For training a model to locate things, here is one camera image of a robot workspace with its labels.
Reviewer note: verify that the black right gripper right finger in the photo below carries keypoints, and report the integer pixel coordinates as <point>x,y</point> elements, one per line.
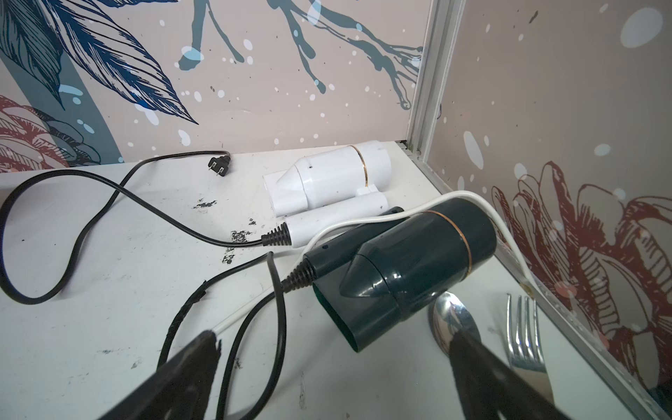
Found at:
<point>488,389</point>

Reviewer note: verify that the silver spoon pink handle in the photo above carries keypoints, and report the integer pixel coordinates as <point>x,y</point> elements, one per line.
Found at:
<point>447,317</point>

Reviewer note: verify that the white folding hair dryer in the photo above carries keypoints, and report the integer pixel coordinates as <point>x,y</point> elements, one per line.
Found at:
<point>324,189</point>

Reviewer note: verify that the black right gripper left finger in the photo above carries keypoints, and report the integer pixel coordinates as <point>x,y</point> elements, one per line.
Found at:
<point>180,389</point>

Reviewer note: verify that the dark green folding hair dryer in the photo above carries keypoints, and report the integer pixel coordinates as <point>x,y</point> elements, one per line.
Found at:
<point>377,275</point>

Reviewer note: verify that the silver fork dark handle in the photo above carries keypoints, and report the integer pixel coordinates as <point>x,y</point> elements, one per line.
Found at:
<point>524,347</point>

